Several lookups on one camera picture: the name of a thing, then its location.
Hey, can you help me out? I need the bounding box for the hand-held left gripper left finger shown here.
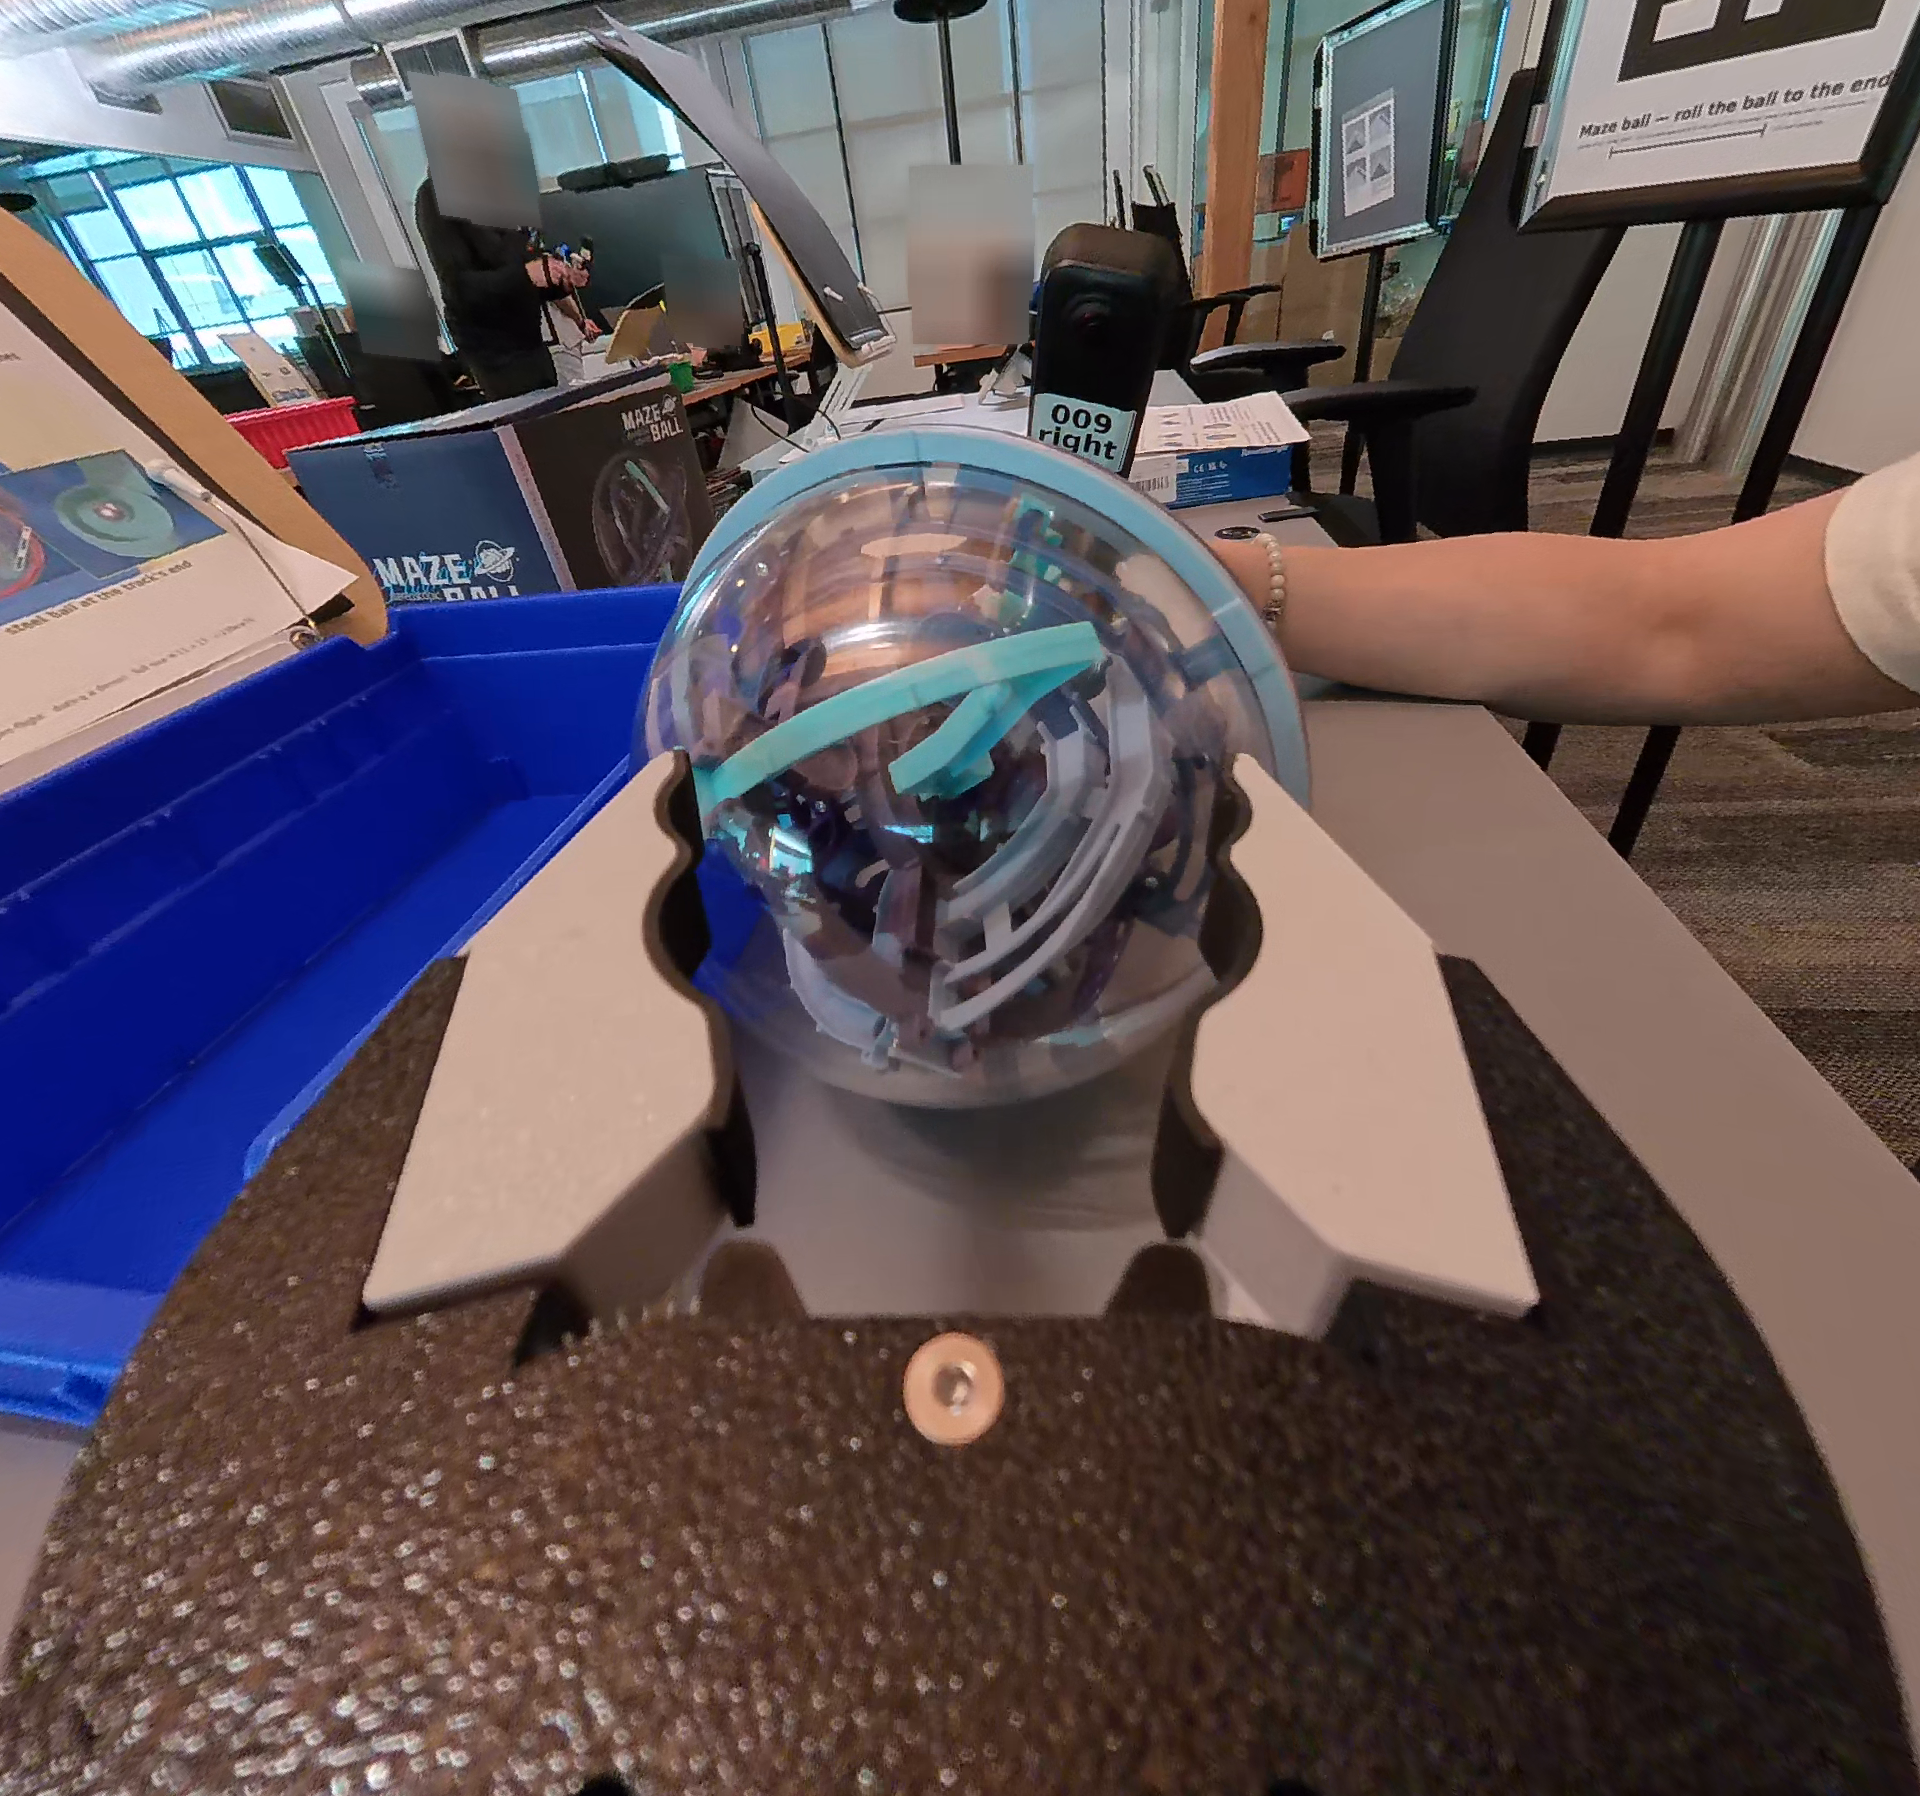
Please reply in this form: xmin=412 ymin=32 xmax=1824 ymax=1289
xmin=359 ymin=754 xmax=761 ymax=1334

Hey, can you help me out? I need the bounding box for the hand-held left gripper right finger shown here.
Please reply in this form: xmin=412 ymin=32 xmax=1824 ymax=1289
xmin=1152 ymin=754 xmax=1544 ymax=1340

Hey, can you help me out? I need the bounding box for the clear plastic maze ball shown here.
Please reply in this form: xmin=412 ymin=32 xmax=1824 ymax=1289
xmin=636 ymin=422 xmax=1311 ymax=1112

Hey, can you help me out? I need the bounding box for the person's right forearm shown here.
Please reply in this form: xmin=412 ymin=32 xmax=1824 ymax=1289
xmin=1211 ymin=483 xmax=1879 ymax=723

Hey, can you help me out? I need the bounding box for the blue white cardboard box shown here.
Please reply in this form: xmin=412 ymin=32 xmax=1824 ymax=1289
xmin=1132 ymin=443 xmax=1299 ymax=512

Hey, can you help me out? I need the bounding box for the black floor lamp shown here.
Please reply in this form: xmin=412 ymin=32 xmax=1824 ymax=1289
xmin=893 ymin=0 xmax=992 ymax=171

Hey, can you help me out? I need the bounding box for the black office chair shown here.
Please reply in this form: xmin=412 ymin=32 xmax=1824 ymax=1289
xmin=1191 ymin=71 xmax=1643 ymax=546

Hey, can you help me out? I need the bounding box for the grey pinboard on stand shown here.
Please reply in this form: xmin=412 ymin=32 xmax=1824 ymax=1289
xmin=1311 ymin=0 xmax=1466 ymax=261

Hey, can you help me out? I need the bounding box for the blue plastic bin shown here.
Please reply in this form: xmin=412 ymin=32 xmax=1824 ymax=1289
xmin=0 ymin=580 xmax=760 ymax=1426

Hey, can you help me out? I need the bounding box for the large black screen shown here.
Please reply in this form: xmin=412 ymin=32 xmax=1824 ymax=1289
xmin=539 ymin=165 xmax=767 ymax=358

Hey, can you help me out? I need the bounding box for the dark printed cardboard box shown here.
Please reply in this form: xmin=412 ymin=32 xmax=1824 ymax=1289
xmin=284 ymin=378 xmax=722 ymax=602

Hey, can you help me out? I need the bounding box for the framed sign on black easel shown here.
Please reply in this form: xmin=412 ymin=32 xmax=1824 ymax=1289
xmin=1513 ymin=0 xmax=1920 ymax=860

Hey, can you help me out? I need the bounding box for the printed instruction sheet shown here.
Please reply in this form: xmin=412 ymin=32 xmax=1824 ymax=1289
xmin=0 ymin=302 xmax=318 ymax=787

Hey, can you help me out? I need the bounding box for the instruction sheet on board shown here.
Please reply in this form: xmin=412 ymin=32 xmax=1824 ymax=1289
xmin=0 ymin=212 xmax=390 ymax=650

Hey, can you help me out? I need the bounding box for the red plastic bin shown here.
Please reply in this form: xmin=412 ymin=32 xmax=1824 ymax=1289
xmin=223 ymin=392 xmax=366 ymax=478

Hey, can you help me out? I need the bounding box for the person's white sleeve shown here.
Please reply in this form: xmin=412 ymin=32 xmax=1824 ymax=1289
xmin=1822 ymin=460 xmax=1920 ymax=706

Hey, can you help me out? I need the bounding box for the wooden post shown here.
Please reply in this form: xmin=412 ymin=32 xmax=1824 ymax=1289
xmin=1205 ymin=0 xmax=1279 ymax=307

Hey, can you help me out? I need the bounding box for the narrow silver ventilation duct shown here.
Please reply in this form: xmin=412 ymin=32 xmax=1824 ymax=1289
xmin=82 ymin=0 xmax=864 ymax=104

